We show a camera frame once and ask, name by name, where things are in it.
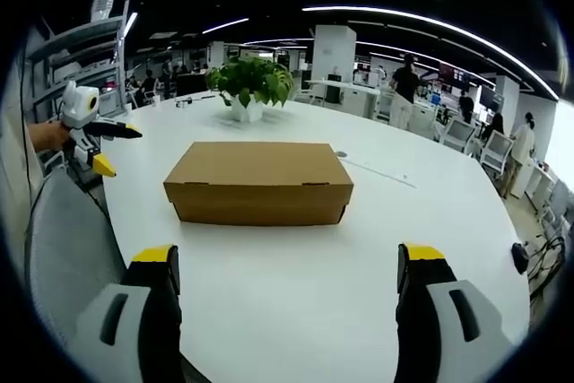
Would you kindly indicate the grey metal shelf rack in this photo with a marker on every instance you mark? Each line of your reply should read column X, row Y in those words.
column 80, row 64

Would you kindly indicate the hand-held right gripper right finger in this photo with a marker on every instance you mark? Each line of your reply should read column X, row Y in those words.
column 441, row 311

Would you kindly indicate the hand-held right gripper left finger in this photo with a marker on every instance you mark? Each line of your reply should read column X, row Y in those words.
column 134, row 311

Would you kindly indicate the white plant pot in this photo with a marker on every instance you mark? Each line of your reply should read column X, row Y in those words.
column 246, row 109

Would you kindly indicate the small white desktop device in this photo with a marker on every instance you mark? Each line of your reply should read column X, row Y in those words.
column 181, row 103

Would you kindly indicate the brown cardboard shoe box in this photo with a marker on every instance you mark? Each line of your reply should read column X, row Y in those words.
column 258, row 181

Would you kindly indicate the black power adapter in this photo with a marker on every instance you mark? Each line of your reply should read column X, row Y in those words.
column 521, row 257

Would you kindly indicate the white standing desk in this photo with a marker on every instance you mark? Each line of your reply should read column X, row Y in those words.
column 345, row 91

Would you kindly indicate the grey mesh office chair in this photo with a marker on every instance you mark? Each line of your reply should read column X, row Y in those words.
column 67, row 248

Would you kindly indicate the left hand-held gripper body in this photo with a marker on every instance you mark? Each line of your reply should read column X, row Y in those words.
column 80, row 119

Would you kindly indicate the person's left hand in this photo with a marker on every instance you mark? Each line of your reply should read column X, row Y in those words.
column 49, row 135

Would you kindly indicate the white square pillar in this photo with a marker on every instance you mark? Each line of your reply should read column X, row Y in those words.
column 333, row 53

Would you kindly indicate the green potted plant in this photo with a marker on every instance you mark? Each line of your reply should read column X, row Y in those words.
column 251, row 80

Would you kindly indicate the white mesh office chair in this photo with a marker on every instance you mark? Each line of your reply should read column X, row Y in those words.
column 459, row 132
column 497, row 152

